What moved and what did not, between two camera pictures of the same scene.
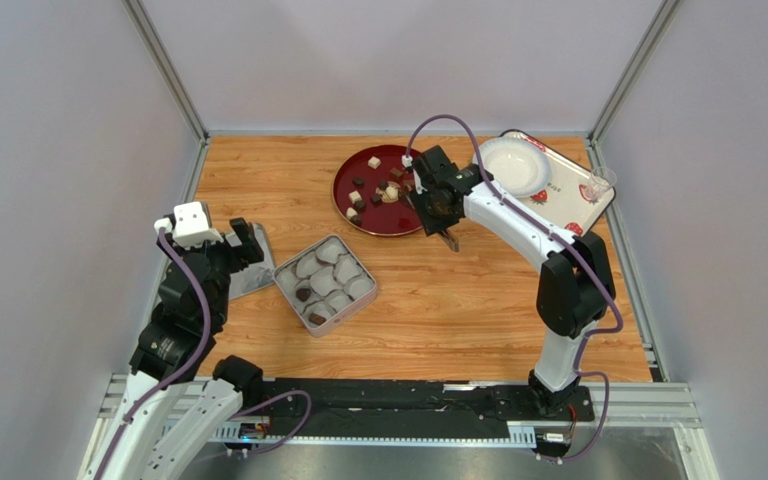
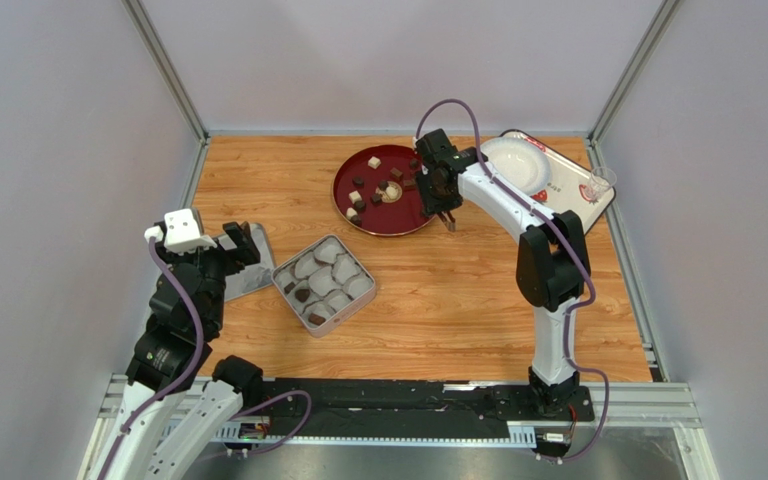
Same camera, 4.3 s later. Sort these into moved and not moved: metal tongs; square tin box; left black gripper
Moved: metal tongs
Not moved: square tin box; left black gripper
